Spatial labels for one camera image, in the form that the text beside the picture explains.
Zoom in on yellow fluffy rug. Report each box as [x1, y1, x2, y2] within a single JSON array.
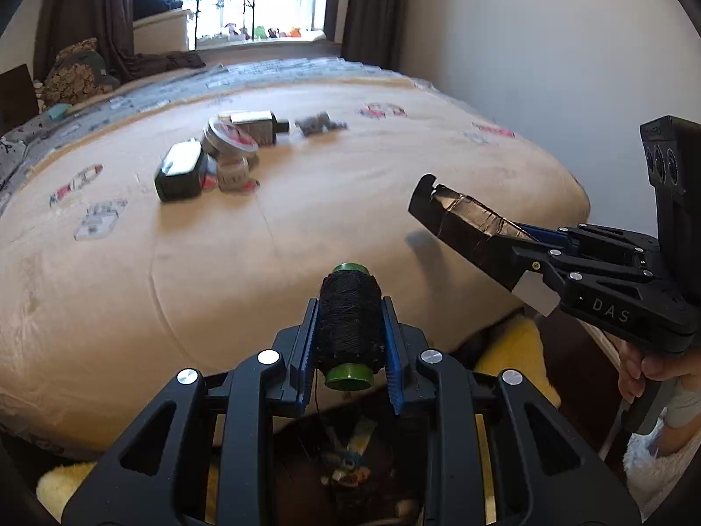
[[35, 315, 561, 522]]

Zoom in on dark wooden headboard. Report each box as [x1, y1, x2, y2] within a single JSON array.
[[0, 64, 39, 134]]

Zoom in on dark curtain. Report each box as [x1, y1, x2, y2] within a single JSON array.
[[323, 0, 409, 70], [33, 0, 204, 82]]

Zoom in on large dark green bottle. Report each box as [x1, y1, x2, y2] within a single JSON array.
[[155, 139, 208, 203]]

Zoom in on black rectangular box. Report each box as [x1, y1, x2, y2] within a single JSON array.
[[409, 174, 559, 316]]

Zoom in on person's right hand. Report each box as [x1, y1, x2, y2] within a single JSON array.
[[618, 341, 701, 402]]

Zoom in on small dark green bottle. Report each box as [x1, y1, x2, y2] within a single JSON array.
[[227, 110, 290, 146]]

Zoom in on pink tape roll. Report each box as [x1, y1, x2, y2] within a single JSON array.
[[217, 157, 250, 192]]

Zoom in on beige cartoon blanket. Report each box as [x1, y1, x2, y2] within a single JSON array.
[[1, 76, 589, 451]]

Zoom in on black thread spool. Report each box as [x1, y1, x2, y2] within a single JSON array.
[[314, 263, 386, 392]]

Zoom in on right dark curtain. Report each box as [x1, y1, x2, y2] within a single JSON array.
[[323, 0, 409, 70]]

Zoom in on round silver tin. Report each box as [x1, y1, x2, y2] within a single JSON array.
[[201, 117, 259, 159]]

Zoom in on windowsill toys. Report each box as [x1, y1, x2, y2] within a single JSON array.
[[221, 23, 326, 43]]

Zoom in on brown patterned pillow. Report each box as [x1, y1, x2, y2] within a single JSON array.
[[42, 38, 121, 107]]

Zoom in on white storage box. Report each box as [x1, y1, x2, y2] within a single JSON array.
[[133, 8, 194, 55]]

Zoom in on left dark curtain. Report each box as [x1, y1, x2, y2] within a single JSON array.
[[33, 0, 204, 82]]

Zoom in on grey patterned duvet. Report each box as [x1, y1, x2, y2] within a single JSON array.
[[1, 57, 416, 197]]

